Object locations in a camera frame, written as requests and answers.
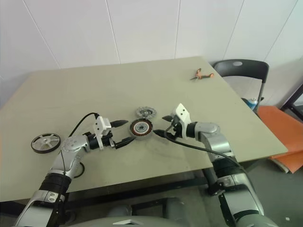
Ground orange handled pliers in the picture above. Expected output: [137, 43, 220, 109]
[189, 68, 215, 81]

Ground black plastic chair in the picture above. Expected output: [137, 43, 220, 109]
[213, 59, 271, 112]

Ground black rubber wheel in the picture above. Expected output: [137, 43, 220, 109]
[30, 132, 62, 155]

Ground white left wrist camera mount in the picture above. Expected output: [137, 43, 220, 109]
[95, 116, 112, 150]

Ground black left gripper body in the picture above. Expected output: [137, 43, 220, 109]
[101, 131, 119, 149]

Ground round grey metal object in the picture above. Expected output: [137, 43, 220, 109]
[135, 106, 155, 119]

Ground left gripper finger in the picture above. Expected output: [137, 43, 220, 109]
[110, 119, 129, 128]
[115, 136, 134, 149]

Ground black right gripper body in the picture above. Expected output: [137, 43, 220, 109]
[168, 116, 183, 139]

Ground copper wound motor stator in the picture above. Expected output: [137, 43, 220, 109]
[128, 118, 153, 140]

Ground grey robot torso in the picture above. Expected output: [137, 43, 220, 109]
[78, 211, 240, 227]

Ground black table frame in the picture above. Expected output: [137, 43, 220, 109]
[0, 165, 215, 215]

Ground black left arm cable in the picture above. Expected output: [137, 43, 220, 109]
[55, 113, 99, 211]

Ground orange flat board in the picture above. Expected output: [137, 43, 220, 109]
[256, 105, 303, 175]

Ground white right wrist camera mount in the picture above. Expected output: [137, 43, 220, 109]
[173, 103, 191, 138]

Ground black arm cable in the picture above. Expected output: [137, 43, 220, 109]
[55, 113, 99, 211]
[165, 125, 259, 197]

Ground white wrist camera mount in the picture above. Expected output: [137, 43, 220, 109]
[95, 116, 112, 150]
[173, 103, 191, 138]

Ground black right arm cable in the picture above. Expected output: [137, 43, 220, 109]
[165, 125, 259, 197]

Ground black metal frame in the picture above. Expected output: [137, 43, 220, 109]
[280, 81, 303, 117]

